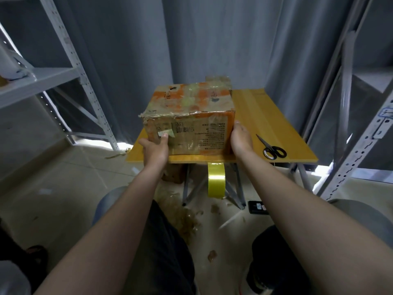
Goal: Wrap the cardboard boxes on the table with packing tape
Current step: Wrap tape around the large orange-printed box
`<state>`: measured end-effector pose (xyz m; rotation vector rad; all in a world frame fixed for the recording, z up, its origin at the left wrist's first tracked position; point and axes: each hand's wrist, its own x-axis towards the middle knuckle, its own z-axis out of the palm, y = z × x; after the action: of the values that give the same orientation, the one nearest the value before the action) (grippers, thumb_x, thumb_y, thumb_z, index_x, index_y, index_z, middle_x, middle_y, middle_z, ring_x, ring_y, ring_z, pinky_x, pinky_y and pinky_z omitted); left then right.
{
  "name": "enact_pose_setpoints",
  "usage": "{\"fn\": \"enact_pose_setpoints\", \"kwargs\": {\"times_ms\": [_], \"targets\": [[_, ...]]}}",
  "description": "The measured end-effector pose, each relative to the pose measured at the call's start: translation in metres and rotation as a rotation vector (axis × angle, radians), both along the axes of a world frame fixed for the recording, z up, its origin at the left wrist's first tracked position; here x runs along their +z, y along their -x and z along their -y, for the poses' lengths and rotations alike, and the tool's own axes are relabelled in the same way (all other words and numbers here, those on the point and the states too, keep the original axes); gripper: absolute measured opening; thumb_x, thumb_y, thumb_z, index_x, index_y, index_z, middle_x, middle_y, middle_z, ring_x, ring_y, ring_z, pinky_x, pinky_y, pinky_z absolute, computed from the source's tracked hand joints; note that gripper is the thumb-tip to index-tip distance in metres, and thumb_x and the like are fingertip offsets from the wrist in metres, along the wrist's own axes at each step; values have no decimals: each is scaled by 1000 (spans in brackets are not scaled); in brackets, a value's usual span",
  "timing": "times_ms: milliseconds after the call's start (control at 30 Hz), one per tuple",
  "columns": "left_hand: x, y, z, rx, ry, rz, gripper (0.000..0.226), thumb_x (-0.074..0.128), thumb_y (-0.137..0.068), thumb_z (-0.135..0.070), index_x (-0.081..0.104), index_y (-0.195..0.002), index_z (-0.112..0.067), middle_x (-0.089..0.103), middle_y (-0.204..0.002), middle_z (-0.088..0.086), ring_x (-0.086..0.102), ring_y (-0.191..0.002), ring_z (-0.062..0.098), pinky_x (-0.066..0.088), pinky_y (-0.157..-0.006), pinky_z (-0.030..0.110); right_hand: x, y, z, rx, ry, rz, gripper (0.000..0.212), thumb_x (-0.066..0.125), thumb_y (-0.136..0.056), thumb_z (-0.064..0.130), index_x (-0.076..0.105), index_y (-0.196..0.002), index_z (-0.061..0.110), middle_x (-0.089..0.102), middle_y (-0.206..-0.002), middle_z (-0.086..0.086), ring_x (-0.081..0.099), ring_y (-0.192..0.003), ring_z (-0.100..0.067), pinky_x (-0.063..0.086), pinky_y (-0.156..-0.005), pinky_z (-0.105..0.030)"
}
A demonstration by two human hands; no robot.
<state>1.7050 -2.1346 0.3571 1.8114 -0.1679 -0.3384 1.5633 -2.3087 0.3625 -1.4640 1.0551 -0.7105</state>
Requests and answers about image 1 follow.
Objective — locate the large orange print cardboard box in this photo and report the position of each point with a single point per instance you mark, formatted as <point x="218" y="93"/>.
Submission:
<point x="190" y="126"/>

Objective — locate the person's right forearm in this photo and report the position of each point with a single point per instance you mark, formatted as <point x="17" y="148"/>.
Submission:
<point x="313" y="230"/>

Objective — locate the person's right hand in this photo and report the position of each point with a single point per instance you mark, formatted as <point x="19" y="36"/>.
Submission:
<point x="240" y="141"/>

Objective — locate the yellow tape roll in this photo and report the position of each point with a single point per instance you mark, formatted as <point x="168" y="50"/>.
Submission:
<point x="216" y="180"/>

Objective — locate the person's right leg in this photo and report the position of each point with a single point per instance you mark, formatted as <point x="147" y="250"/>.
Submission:
<point x="362" y="224"/>

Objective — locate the plain brown cardboard box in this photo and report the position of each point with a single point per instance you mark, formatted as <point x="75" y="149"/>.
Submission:
<point x="174" y="172"/>

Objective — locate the tape scraps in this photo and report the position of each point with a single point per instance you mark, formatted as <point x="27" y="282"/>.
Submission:
<point x="184" y="215"/>

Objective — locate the grey curtain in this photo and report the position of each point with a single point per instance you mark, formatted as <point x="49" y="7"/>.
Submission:
<point x="184" y="33"/>

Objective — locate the person's left forearm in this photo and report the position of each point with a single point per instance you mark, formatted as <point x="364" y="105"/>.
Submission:
<point x="104" y="236"/>

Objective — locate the person's left hand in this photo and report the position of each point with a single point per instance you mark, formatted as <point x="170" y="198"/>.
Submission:
<point x="156" y="153"/>

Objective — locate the grey metal shelf unit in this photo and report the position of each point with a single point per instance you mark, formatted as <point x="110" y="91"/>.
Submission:
<point x="43" y="80"/>
<point x="356" y="101"/>

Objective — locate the yellow wooden table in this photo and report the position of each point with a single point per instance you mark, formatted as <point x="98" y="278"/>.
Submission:
<point x="276" y="126"/>

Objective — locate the medium brown cardboard box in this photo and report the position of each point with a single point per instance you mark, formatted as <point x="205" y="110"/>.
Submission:
<point x="218" y="80"/>

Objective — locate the black power adapter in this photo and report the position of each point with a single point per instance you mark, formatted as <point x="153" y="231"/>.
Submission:
<point x="257" y="207"/>

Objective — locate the black sandal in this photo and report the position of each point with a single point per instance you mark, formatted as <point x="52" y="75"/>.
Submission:
<point x="37" y="258"/>

